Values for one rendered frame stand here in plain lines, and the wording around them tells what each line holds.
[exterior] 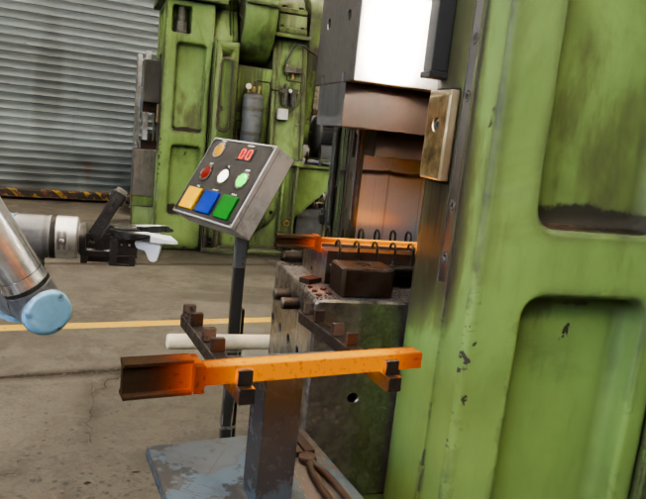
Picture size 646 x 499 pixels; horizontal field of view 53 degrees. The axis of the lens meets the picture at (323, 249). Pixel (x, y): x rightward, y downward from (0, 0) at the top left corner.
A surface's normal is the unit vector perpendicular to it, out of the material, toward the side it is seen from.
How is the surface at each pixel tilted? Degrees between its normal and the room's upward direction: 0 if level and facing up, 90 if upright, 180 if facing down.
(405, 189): 90
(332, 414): 90
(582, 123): 89
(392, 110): 90
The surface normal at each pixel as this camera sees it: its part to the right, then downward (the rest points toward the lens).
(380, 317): 0.28, 0.20
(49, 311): 0.67, 0.27
